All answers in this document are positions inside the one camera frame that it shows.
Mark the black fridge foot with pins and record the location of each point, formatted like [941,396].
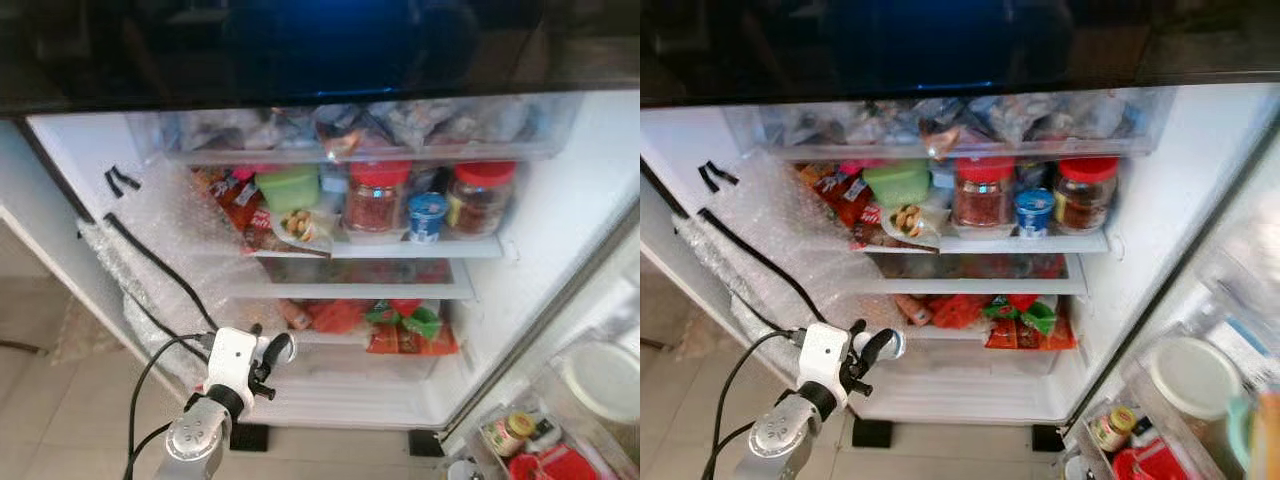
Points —
[250,437]
[872,432]
[1048,438]
[427,443]

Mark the glass fridge shelf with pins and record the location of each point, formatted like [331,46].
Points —
[1030,242]
[350,290]
[420,246]
[970,285]

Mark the black fridge door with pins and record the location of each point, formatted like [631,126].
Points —
[610,290]
[1230,280]

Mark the clear fridge drawer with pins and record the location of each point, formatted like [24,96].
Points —
[400,125]
[1000,120]

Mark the brown wrapped sausage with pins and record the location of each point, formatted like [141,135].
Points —
[295,313]
[912,308]

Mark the red plastic bag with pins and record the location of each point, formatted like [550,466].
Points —
[955,312]
[338,317]

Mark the clear bag of nuts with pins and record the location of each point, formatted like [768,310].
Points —
[908,223]
[300,228]

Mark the clear bubble wrap sheet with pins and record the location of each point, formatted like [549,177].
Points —
[170,260]
[770,250]

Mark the long black tape strip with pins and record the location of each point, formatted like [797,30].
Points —
[750,250]
[150,255]

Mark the green red snack packet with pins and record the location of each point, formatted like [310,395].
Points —
[405,318]
[1022,313]

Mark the orange snack packet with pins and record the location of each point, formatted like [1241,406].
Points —
[1035,338]
[420,343]

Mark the green lid container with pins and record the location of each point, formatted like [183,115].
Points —
[897,183]
[288,190]

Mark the red lid glass jar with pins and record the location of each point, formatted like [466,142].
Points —
[985,195]
[1088,195]
[480,200]
[378,200]

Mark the short black tape strip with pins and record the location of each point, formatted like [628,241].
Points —
[709,178]
[128,176]
[724,172]
[113,183]

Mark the blue white yogurt cup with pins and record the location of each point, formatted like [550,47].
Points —
[427,215]
[1035,210]

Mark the yellow lid small jar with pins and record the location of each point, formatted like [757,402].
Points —
[510,432]
[1113,427]

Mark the white lid round container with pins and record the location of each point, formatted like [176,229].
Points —
[605,380]
[1195,375]

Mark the glossy black freezer door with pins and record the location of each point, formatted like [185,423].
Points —
[950,45]
[300,50]

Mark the red plastic container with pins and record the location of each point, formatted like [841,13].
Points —
[550,465]
[1155,462]

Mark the teal cup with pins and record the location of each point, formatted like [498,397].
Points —
[1240,430]

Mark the orange bottle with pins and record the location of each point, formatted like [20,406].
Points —
[1270,440]

